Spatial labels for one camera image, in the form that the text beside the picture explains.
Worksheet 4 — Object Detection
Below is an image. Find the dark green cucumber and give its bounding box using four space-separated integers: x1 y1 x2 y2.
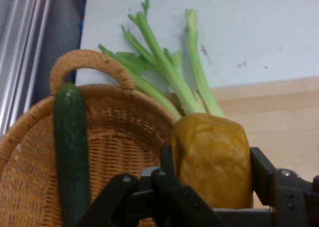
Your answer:
53 83 92 227

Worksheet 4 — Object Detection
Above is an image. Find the celery stalk bunch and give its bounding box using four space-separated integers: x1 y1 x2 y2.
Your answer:
98 0 228 121

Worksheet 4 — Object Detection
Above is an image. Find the woven wicker basket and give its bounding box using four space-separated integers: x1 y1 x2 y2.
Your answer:
0 49 183 227

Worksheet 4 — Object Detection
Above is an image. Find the bamboo cutting board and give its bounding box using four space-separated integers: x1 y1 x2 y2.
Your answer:
163 76 319 209

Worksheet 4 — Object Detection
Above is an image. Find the long aluminium frame rail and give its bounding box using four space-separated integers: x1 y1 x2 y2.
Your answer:
0 0 55 139

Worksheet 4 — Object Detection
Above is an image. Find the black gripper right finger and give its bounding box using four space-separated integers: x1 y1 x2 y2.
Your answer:
249 147 319 227

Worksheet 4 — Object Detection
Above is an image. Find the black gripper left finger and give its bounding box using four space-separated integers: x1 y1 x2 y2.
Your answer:
76 146 226 227

